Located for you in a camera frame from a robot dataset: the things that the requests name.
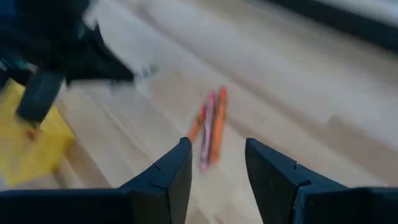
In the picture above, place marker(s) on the black aluminium frame rail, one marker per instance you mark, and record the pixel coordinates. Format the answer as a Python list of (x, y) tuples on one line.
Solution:
[(357, 26)]

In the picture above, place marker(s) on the pink crayon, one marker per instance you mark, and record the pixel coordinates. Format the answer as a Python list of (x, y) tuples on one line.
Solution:
[(206, 137)]

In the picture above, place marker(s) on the orange crayon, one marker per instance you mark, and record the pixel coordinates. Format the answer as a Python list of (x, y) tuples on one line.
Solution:
[(33, 134), (217, 124), (197, 124)]

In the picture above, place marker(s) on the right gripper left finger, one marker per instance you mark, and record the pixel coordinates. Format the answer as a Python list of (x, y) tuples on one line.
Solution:
[(140, 205)]

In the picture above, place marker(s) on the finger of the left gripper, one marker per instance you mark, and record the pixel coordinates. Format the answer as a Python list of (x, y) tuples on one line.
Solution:
[(99, 68), (40, 96)]

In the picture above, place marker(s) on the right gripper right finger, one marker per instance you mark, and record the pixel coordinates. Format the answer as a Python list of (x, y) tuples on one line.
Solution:
[(295, 199)]

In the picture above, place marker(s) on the yellow plastic basket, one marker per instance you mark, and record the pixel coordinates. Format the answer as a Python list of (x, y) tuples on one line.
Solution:
[(31, 161)]

